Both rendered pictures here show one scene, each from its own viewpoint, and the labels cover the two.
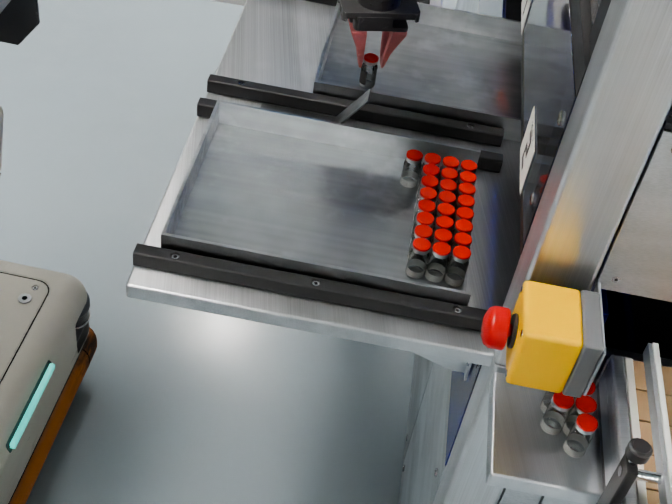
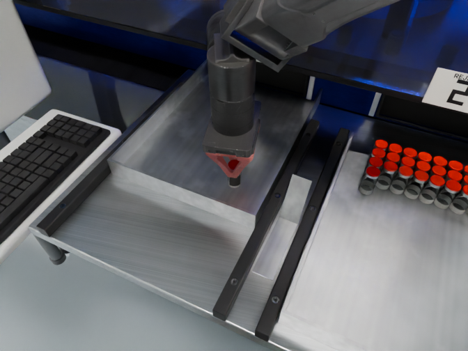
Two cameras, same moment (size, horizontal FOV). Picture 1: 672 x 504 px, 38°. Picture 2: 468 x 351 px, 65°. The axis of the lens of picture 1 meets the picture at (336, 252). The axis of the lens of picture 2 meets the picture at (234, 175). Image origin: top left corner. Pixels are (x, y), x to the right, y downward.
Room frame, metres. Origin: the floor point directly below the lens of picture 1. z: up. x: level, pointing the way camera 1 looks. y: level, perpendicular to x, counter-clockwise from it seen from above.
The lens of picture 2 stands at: (1.01, 0.36, 1.33)
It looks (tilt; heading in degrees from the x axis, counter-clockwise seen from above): 48 degrees down; 294
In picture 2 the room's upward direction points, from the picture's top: straight up
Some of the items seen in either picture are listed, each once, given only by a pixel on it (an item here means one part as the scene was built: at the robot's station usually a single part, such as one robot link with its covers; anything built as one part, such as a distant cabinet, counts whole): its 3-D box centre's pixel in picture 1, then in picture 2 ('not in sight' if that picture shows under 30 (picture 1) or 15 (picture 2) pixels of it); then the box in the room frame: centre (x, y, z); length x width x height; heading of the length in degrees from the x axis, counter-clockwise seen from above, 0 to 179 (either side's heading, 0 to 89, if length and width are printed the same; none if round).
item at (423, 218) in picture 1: (424, 213); (423, 187); (0.88, -0.09, 0.91); 0.18 x 0.02 x 0.05; 178
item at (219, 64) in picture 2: not in sight; (231, 68); (1.17, 0.00, 1.09); 0.07 x 0.06 x 0.07; 118
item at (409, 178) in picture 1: (411, 168); (369, 180); (0.96, -0.07, 0.91); 0.02 x 0.02 x 0.05
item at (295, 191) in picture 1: (331, 200); (412, 246); (0.89, 0.02, 0.90); 0.34 x 0.26 x 0.04; 88
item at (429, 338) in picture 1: (379, 139); (300, 195); (1.06, -0.03, 0.87); 0.70 x 0.48 x 0.02; 179
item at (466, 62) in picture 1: (443, 63); (225, 128); (1.23, -0.11, 0.90); 0.34 x 0.26 x 0.04; 89
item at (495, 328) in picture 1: (502, 328); not in sight; (0.63, -0.16, 1.00); 0.04 x 0.04 x 0.04; 89
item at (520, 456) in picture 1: (558, 438); not in sight; (0.62, -0.25, 0.87); 0.14 x 0.13 x 0.02; 89
